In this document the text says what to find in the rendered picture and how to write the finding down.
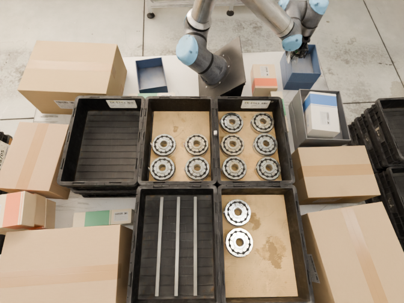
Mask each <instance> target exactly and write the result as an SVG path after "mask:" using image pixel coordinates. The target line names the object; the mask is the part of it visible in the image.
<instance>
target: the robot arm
mask: <svg viewBox="0 0 404 303"><path fill-rule="evenodd" d="M216 1H217V0H195V1H194V6H193V8H192V9H190V10H189V11H188V13H187V15H186V17H185V21H184V30H183V37H182V38H181V39H180V40H179V43H178V44H177V47H176V55H177V58H178V59H179V60H180V61H181V62H182V63H183V64H184V65H186V66H188V67H189V68H191V69H192V70H193V71H195V72H196V73H198V74H199V75H200V78H201V79H202V80H203V82H204V83H206V84H207V85H214V84H216V83H217V82H219V81H220V80H221V79H222V77H223V76H224V74H225V72H226V69H227V62H226V60H225V59H224V58H223V57H221V56H218V55H215V54H213V53H211V52H210V51H209V50H208V49H207V35H208V32H209V29H210V26H211V24H212V18H211V15H212V12H213V9H214V7H215V4H216ZM240 1H241V2H242V3H244V4H245V5H246V6H247V7H248V8H249V9H250V10H251V11H252V12H253V13H254V14H255V15H256V16H257V17H258V18H259V19H260V20H261V21H262V22H263V23H264V24H265V25H266V26H267V27H268V28H269V29H270V30H272V31H273V32H274V33H275V34H276V35H277V36H278V37H279V38H280V39H281V40H282V42H281V44H282V47H283V49H284V50H285V51H286V61H287V63H289V62H290V59H291V60H292V62H293V61H295V64H297V62H298V57H299V58H302V57H303V56H304V58H305V56H306V55H307V53H308V51H309V50H308V43H309V42H310V38H311V36H312V35H313V34H314V32H315V30H316V28H317V27H318V24H319V22H320V20H321V18H322V17H323V15H324V14H325V11H326V9H327V7H328V4H329V1H328V0H309V1H299V0H280V1H279V2H278V3H277V2H276V1H275V0H240ZM306 51H307V53H306ZM305 53H306V54H305Z"/></svg>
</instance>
